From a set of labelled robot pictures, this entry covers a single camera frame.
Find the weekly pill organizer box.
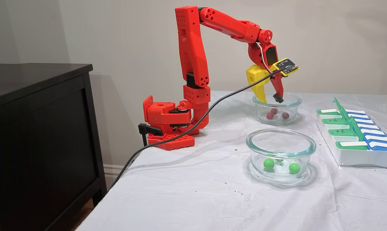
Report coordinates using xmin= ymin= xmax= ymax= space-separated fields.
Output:
xmin=316 ymin=97 xmax=387 ymax=169

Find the clear glass bowl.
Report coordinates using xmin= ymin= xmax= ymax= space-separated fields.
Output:
xmin=252 ymin=92 xmax=302 ymax=126
xmin=246 ymin=128 xmax=317 ymax=182

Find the black table clamp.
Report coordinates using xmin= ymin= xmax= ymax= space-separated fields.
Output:
xmin=138 ymin=123 xmax=164 ymax=148

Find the white tablecloth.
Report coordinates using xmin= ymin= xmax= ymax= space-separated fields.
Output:
xmin=75 ymin=90 xmax=387 ymax=231

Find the white baseboard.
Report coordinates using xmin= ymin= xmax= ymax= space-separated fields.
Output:
xmin=103 ymin=164 xmax=132 ymax=188

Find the black wooden cabinet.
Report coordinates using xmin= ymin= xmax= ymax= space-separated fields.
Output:
xmin=0 ymin=63 xmax=108 ymax=231

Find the black camera cable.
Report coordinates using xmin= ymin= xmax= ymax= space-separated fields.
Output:
xmin=108 ymin=66 xmax=285 ymax=190

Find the camera board on yellow mount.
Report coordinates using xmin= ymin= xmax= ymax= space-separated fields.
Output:
xmin=272 ymin=58 xmax=300 ymax=77

